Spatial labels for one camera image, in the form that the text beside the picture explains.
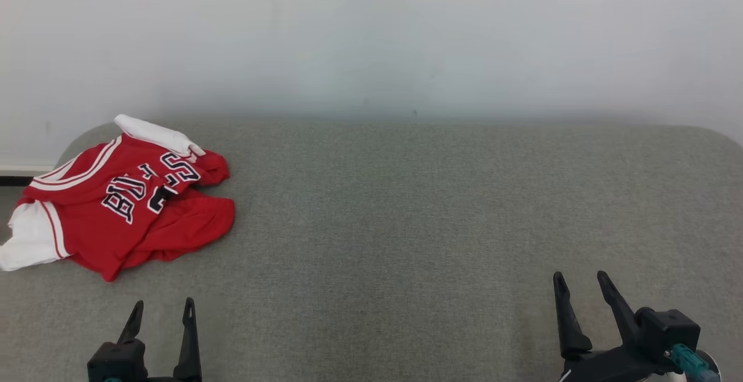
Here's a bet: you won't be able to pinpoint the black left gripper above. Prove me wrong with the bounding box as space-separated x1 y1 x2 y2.
87 298 203 382

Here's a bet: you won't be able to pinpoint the red shorts with white stripe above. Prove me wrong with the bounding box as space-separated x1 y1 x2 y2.
116 150 236 272

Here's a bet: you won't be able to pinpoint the teal cable connector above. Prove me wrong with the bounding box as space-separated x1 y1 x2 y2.
665 344 720 382

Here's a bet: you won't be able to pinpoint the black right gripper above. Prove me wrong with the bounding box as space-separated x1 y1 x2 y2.
553 271 669 382

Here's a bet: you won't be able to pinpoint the red basketball jersey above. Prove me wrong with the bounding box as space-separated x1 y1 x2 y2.
0 114 205 283

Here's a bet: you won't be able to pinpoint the white wall baseboard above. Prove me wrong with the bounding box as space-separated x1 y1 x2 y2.
0 164 56 186

